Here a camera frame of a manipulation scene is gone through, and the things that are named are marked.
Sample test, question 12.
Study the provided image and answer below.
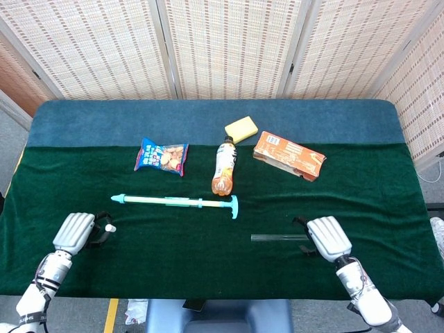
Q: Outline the dark green velvet cloth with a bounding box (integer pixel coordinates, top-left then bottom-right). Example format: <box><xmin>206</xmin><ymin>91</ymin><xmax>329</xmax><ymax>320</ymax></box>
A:
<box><xmin>0</xmin><ymin>142</ymin><xmax>438</xmax><ymax>302</ymax></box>

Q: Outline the blue table cover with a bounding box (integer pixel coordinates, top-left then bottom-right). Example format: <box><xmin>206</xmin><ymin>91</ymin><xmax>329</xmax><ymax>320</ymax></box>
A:
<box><xmin>26</xmin><ymin>99</ymin><xmax>406</xmax><ymax>148</ymax></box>

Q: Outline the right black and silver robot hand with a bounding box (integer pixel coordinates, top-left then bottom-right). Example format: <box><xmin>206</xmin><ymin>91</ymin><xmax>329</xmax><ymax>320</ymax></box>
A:
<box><xmin>293</xmin><ymin>215</ymin><xmax>353</xmax><ymax>263</ymax></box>

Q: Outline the white shoe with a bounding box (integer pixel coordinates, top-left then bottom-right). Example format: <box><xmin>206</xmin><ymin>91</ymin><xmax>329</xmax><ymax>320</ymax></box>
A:
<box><xmin>429</xmin><ymin>216</ymin><xmax>444</xmax><ymax>244</ymax></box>

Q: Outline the orange drink bottle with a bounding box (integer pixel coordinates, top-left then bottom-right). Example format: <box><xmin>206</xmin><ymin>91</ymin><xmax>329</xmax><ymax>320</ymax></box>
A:
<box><xmin>211</xmin><ymin>135</ymin><xmax>237</xmax><ymax>197</ymax></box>

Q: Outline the blue snack bag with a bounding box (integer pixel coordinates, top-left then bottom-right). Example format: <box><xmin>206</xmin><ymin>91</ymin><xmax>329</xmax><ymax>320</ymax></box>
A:
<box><xmin>133</xmin><ymin>137</ymin><xmax>190</xmax><ymax>178</ymax></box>

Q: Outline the white cable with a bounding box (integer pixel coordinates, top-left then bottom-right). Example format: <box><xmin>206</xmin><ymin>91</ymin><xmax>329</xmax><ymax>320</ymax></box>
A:
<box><xmin>416</xmin><ymin>169</ymin><xmax>442</xmax><ymax>183</ymax></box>

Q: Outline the crumpled white plastic bag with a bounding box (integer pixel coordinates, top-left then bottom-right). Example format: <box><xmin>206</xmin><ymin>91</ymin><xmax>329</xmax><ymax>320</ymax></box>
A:
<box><xmin>124</xmin><ymin>298</ymin><xmax>149</xmax><ymax>326</ymax></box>

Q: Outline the yellow sponge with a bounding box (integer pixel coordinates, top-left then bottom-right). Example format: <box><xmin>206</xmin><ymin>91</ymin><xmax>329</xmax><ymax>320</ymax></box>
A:
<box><xmin>224</xmin><ymin>115</ymin><xmax>259</xmax><ymax>145</ymax></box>

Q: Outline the teal plastic hand pump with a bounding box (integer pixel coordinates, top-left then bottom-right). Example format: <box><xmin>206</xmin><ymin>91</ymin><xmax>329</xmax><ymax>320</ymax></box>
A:
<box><xmin>110</xmin><ymin>194</ymin><xmax>239</xmax><ymax>220</ymax></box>

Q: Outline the orange cardboard box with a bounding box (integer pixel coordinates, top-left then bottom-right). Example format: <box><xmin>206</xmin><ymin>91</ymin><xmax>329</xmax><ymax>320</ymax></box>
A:
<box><xmin>252</xmin><ymin>130</ymin><xmax>327</xmax><ymax>182</ymax></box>

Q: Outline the clear glass tube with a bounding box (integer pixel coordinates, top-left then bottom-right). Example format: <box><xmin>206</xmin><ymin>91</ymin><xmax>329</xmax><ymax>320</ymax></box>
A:
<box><xmin>250</xmin><ymin>234</ymin><xmax>309</xmax><ymax>243</ymax></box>

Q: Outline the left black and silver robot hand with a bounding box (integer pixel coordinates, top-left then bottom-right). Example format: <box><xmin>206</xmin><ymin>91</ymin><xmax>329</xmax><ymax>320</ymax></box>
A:
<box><xmin>51</xmin><ymin>210</ymin><xmax>114</xmax><ymax>258</ymax></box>

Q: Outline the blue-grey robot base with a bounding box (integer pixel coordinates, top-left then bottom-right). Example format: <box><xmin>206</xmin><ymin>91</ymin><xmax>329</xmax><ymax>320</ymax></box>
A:
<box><xmin>145</xmin><ymin>298</ymin><xmax>294</xmax><ymax>333</ymax></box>

